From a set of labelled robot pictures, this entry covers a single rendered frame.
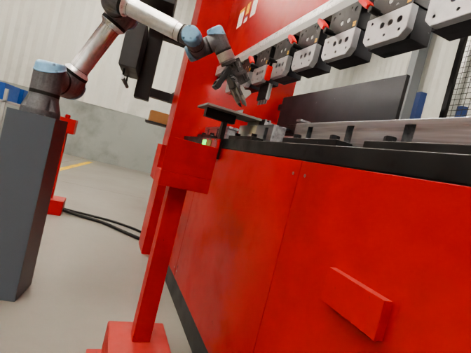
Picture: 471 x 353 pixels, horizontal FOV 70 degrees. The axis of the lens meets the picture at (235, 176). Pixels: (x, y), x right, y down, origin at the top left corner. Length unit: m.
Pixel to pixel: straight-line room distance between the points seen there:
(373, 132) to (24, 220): 1.34
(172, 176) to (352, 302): 0.62
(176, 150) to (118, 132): 7.71
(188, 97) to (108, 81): 6.52
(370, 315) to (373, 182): 0.24
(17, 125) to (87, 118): 7.29
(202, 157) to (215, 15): 1.66
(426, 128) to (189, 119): 1.82
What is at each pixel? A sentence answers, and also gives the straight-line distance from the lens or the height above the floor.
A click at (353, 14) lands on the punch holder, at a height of 1.30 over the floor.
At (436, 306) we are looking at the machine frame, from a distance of 0.60.
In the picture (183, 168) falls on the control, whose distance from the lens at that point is 1.05.
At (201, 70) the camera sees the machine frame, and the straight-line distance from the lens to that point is 2.47.
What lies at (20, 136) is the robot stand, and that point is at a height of 0.67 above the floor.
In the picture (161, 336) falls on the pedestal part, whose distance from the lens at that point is 1.34.
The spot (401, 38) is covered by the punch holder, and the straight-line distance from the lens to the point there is 0.99.
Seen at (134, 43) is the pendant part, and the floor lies 1.41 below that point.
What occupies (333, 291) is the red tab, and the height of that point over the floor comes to 0.58.
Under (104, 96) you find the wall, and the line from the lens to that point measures 8.83.
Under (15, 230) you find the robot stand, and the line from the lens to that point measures 1.64.
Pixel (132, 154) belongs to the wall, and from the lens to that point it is 8.70.
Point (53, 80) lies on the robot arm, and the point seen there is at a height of 0.93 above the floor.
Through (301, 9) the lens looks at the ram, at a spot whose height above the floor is 1.44.
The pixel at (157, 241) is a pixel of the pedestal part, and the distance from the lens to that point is 1.15.
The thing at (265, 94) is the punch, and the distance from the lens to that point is 1.62.
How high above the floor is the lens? 0.78
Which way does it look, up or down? 2 degrees down
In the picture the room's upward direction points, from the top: 14 degrees clockwise
